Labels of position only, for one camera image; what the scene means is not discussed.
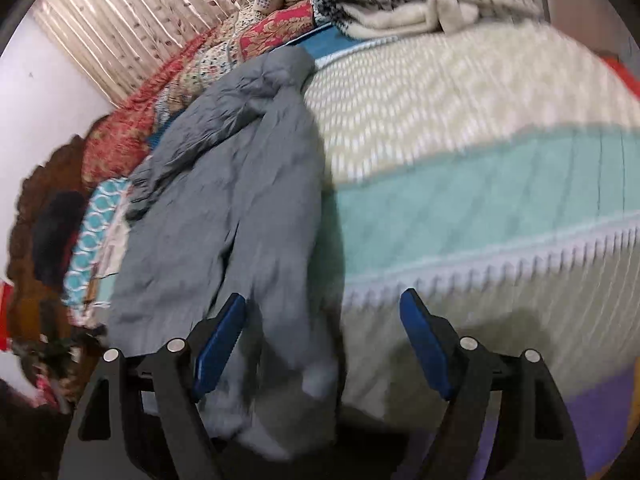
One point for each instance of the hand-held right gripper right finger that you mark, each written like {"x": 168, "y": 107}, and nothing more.
{"x": 425, "y": 340}

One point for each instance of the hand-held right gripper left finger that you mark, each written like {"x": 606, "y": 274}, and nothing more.
{"x": 220, "y": 345}

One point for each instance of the grey puffer jacket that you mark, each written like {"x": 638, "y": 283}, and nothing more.
{"x": 225, "y": 210}

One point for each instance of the floral bed sheet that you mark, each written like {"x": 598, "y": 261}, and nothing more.
{"x": 112, "y": 255}

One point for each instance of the teal circle pattern pillow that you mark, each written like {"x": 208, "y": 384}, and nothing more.
{"x": 92, "y": 240}

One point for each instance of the purple floor mat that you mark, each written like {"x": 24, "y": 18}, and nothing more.
{"x": 590, "y": 410}

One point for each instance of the zigzag patterned bed cover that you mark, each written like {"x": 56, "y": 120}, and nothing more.
{"x": 450, "y": 160}

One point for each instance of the dark navy fluffy cloth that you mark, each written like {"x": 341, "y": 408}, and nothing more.
{"x": 57, "y": 235}

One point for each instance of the carved wooden headboard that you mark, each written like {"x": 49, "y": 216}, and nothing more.
{"x": 25, "y": 270}

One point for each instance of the red floral quilt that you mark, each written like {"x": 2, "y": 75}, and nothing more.
{"x": 280, "y": 25}

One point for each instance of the leaf print curtain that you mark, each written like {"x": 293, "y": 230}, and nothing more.
{"x": 125, "y": 20}

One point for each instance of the red wall decoration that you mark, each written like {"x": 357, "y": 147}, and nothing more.
{"x": 5, "y": 315}

